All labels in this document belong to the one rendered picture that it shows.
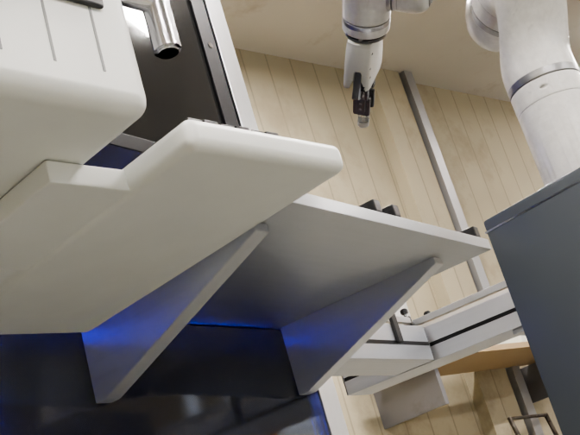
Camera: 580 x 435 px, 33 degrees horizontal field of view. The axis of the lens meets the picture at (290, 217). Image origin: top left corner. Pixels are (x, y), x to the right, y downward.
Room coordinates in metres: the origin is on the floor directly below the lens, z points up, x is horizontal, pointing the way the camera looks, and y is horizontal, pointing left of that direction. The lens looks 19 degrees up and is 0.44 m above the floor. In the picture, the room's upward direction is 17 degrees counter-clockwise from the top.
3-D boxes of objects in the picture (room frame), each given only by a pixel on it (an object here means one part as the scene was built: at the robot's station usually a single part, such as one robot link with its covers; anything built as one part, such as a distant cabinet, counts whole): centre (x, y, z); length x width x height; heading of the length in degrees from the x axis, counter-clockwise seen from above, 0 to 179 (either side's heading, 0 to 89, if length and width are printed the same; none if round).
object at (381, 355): (2.27, -0.02, 0.92); 0.69 x 0.15 x 0.16; 149
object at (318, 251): (1.49, 0.06, 0.87); 0.70 x 0.48 x 0.02; 149
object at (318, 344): (1.70, -0.08, 0.80); 0.34 x 0.03 x 0.13; 59
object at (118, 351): (1.27, 0.18, 0.80); 0.34 x 0.03 x 0.13; 59
